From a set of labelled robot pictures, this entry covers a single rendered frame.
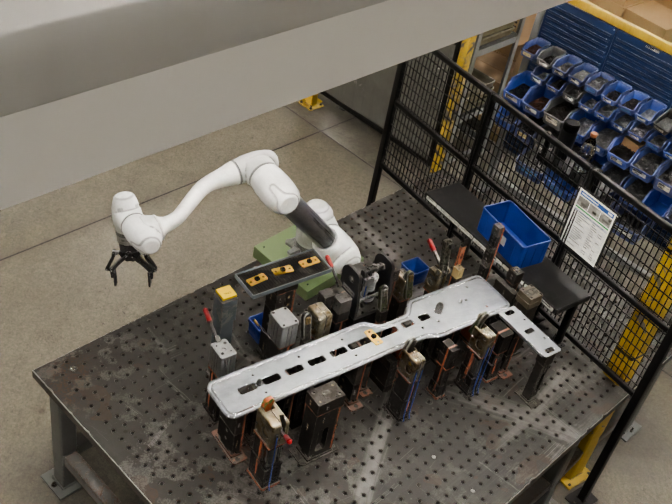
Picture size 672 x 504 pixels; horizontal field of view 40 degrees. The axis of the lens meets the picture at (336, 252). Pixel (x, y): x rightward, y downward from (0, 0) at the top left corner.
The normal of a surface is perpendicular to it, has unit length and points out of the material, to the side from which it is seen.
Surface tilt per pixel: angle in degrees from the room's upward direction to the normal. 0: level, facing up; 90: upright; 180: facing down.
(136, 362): 0
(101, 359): 0
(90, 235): 0
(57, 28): 90
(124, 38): 90
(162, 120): 90
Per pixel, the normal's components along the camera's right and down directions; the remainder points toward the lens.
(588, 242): -0.81, 0.27
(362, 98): -0.69, 0.43
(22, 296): 0.15, -0.76
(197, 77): 0.69, 0.54
